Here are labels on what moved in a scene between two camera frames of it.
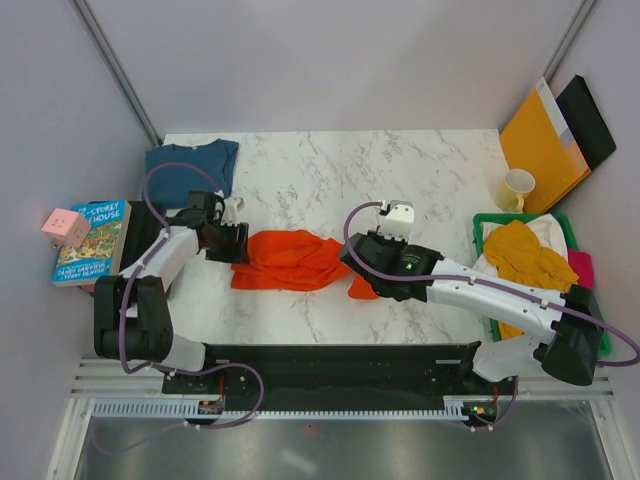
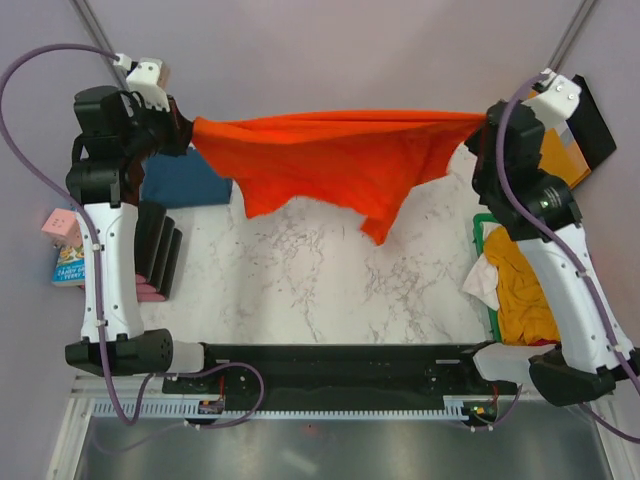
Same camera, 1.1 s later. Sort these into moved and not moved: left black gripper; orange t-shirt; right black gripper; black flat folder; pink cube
Moved: right black gripper; orange t-shirt; left black gripper
Not moved: black flat folder; pink cube
